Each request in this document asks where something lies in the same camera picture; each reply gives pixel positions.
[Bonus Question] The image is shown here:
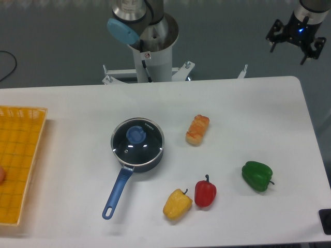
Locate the glass lid blue knob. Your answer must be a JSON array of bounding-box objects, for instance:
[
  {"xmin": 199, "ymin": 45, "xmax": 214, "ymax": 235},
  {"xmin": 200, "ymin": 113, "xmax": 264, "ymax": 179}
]
[{"xmin": 111, "ymin": 117, "xmax": 166, "ymax": 166}]

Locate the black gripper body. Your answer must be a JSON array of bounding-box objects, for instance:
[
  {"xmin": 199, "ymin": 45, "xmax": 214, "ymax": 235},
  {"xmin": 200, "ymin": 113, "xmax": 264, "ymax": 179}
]
[{"xmin": 283, "ymin": 10, "xmax": 322, "ymax": 48}]

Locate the orange object in basket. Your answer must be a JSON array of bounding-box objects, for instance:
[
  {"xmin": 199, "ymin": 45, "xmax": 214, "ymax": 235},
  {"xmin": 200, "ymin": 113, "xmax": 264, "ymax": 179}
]
[{"xmin": 0, "ymin": 166, "xmax": 6, "ymax": 183}]

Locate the toy bread loaf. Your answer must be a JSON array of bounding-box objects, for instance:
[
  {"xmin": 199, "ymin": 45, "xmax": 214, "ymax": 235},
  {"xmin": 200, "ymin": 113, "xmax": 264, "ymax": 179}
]
[{"xmin": 185, "ymin": 115, "xmax": 209, "ymax": 146}]

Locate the black device table corner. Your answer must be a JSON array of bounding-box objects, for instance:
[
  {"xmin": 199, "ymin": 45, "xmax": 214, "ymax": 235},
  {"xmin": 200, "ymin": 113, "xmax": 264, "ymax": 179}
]
[{"xmin": 319, "ymin": 209, "xmax": 331, "ymax": 235}]

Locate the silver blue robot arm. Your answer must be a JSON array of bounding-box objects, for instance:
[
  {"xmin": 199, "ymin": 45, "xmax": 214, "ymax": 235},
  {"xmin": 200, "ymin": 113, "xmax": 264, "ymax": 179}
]
[{"xmin": 107, "ymin": 1, "xmax": 330, "ymax": 65}]

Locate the red bell pepper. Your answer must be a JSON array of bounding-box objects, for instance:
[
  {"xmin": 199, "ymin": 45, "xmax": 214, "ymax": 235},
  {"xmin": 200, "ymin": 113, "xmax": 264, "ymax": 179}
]
[{"xmin": 194, "ymin": 174, "xmax": 217, "ymax": 208}]

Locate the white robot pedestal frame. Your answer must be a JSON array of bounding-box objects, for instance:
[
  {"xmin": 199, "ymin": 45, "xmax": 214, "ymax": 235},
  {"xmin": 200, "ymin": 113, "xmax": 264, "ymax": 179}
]
[{"xmin": 101, "ymin": 45, "xmax": 249, "ymax": 85}]

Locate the dark saucepan blue handle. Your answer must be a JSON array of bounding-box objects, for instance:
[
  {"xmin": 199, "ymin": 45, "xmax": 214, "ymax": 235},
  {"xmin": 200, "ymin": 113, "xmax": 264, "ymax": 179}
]
[{"xmin": 102, "ymin": 158, "xmax": 161, "ymax": 220}]

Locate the yellow bell pepper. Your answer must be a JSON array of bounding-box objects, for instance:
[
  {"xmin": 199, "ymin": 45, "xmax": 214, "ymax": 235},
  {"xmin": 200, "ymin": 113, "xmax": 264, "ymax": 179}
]
[{"xmin": 163, "ymin": 189, "xmax": 193, "ymax": 221}]

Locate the yellow woven basket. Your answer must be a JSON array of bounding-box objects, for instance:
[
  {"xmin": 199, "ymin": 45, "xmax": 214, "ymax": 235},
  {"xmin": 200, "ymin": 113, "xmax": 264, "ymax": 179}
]
[{"xmin": 1, "ymin": 105, "xmax": 48, "ymax": 226}]

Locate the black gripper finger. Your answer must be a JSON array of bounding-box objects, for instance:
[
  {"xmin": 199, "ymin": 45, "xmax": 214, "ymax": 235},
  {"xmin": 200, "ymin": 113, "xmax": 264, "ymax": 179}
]
[
  {"xmin": 299, "ymin": 37, "xmax": 326, "ymax": 65},
  {"xmin": 265, "ymin": 19, "xmax": 284, "ymax": 53}
]

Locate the black cable on floor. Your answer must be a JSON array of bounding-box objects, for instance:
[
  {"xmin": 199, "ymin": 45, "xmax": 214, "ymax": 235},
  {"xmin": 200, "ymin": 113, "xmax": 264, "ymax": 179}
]
[{"xmin": 0, "ymin": 50, "xmax": 18, "ymax": 82}]

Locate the green bell pepper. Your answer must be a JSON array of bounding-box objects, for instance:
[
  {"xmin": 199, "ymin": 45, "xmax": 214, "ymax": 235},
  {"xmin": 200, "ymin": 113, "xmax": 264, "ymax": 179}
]
[{"xmin": 242, "ymin": 161, "xmax": 275, "ymax": 192}]

